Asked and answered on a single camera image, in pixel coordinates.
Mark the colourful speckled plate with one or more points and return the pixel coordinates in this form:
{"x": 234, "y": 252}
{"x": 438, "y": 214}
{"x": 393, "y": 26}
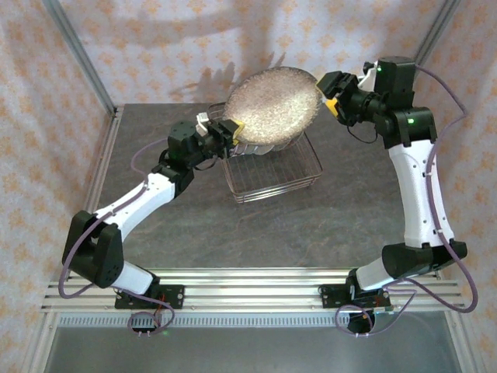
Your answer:
{"x": 272, "y": 105}

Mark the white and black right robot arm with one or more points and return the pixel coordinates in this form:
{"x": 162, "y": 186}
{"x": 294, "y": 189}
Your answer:
{"x": 419, "y": 194}

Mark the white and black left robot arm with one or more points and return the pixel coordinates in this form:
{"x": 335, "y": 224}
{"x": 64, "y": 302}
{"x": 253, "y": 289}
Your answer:
{"x": 132, "y": 202}

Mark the orange patterned fabric backdrop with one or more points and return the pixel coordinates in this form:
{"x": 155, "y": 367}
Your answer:
{"x": 155, "y": 46}

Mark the grey metal panel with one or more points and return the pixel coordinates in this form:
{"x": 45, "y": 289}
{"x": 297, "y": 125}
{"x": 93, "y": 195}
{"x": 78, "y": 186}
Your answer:
{"x": 252, "y": 349}

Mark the small circuit board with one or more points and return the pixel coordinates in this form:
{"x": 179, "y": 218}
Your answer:
{"x": 384, "y": 309}

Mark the aluminium frame post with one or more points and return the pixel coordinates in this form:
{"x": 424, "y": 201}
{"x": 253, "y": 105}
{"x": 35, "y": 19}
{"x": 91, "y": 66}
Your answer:
{"x": 438, "y": 27}
{"x": 77, "y": 54}

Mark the aluminium table side rail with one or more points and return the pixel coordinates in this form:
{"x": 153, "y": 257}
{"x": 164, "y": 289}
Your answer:
{"x": 105, "y": 155}

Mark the aluminium mounting rail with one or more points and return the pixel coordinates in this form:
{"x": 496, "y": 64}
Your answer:
{"x": 252, "y": 291}

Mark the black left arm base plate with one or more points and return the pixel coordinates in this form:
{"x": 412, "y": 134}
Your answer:
{"x": 174, "y": 295}

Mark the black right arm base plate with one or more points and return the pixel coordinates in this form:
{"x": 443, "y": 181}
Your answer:
{"x": 330, "y": 295}

